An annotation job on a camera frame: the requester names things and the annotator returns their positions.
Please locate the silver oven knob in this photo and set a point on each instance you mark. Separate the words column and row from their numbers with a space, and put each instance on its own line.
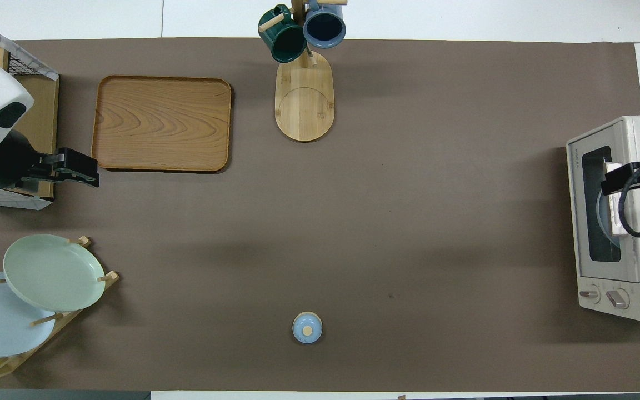
column 618, row 299
column 591, row 293

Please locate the wooden tray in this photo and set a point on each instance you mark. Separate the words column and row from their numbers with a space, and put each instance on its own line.
column 161, row 122

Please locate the dark green mug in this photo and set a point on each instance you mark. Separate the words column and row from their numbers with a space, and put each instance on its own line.
column 284, row 41

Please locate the wooden plate rack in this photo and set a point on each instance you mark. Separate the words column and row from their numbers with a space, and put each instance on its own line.
column 111, row 276

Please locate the wooden mug tree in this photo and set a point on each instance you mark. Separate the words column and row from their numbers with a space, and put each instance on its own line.
column 303, row 105

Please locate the brown table mat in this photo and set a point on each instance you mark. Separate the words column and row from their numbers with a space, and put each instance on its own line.
column 409, row 222

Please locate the blue mug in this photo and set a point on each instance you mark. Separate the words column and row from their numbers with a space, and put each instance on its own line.
column 324, row 28

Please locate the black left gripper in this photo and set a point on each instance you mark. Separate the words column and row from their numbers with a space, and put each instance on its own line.
column 48, row 166

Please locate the pale green plate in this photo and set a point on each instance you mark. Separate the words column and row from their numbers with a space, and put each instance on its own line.
column 53, row 272

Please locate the toaster oven glass door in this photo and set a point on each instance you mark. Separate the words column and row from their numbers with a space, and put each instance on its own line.
column 574, row 211

